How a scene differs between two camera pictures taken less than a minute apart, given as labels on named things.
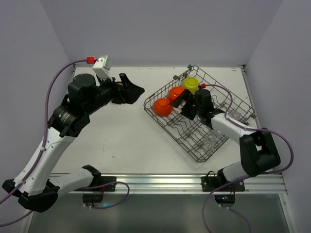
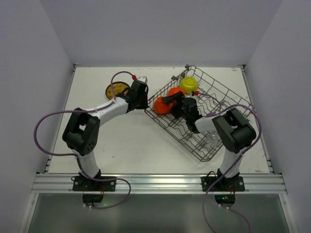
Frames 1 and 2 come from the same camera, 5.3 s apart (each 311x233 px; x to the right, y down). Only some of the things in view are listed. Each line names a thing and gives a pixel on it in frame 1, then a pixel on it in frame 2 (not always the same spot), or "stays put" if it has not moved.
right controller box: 228,198 stays put
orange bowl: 161,107 stays put
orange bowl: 174,92 stays put
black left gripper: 119,91 -> 142,97
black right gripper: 189,107 -> 180,107
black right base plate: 208,184 stays put
